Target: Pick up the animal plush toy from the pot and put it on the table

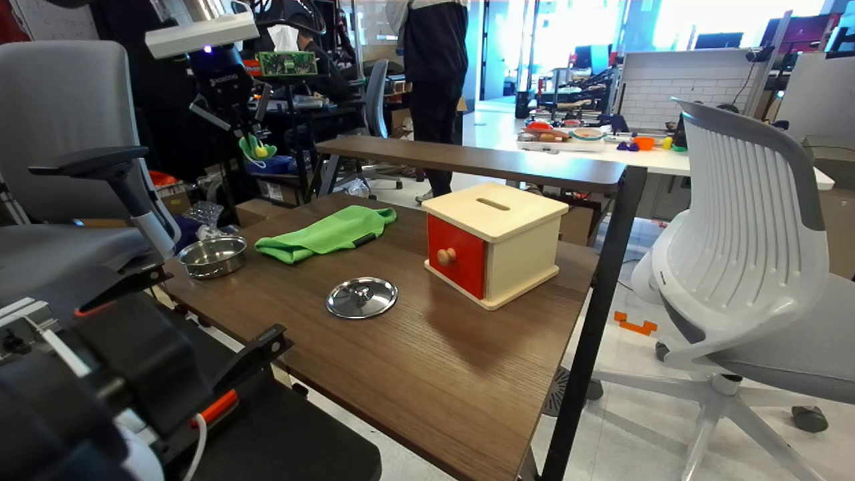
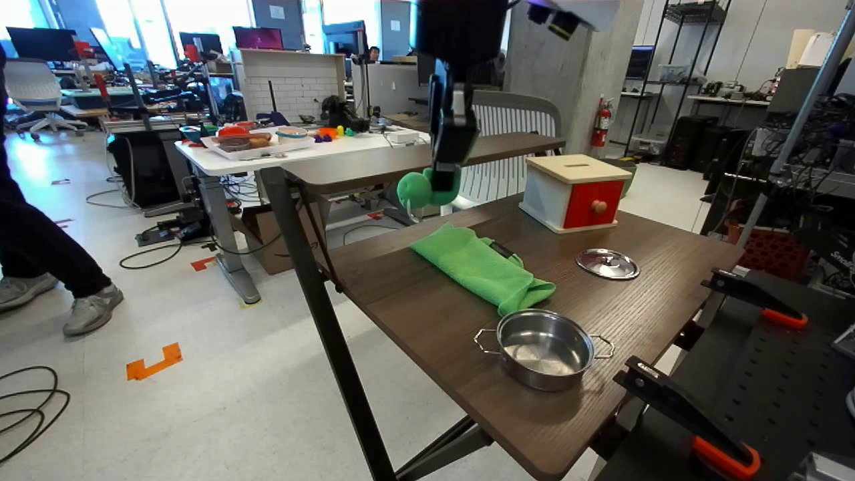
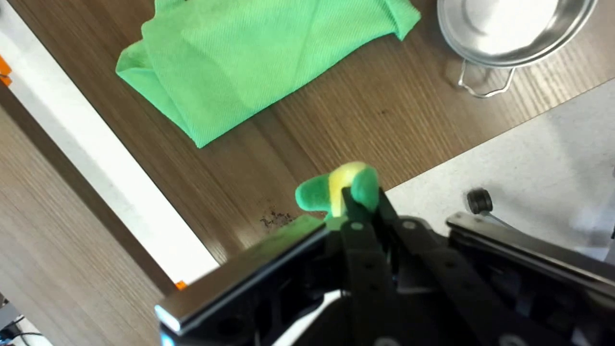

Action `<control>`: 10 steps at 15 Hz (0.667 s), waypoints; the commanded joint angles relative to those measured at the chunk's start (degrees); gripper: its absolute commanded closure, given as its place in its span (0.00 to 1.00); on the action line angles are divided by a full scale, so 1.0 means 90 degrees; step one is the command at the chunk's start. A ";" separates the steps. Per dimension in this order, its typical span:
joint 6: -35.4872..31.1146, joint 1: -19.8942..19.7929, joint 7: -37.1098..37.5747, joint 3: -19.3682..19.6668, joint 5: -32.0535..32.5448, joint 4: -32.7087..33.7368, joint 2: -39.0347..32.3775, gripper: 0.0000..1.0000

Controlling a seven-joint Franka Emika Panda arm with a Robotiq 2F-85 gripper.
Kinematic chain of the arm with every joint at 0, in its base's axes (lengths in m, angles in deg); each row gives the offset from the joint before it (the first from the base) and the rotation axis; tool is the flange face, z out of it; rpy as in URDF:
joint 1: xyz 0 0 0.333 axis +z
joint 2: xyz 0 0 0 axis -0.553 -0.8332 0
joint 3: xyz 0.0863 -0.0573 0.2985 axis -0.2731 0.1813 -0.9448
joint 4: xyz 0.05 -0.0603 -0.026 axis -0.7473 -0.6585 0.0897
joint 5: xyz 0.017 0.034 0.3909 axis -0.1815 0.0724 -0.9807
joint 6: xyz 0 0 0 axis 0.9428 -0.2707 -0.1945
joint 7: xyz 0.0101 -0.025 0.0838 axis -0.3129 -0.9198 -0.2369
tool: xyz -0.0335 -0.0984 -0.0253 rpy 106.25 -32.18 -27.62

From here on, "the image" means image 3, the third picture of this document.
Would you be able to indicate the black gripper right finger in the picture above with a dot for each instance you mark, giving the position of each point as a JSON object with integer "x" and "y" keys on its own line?
{"x": 435, "y": 276}

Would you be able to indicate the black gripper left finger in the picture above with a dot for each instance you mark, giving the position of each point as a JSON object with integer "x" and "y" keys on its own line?
{"x": 366, "y": 276}

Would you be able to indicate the green yellow plush toy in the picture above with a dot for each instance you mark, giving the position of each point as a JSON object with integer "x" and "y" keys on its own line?
{"x": 314, "y": 195}

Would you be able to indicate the small steel pot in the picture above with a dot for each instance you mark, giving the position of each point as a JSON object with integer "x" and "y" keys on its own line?
{"x": 512, "y": 31}

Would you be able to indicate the small black round knob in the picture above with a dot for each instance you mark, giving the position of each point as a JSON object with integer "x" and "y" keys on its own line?
{"x": 479, "y": 201}

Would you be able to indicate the green microfibre cloth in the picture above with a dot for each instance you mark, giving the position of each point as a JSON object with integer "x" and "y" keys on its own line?
{"x": 256, "y": 58}

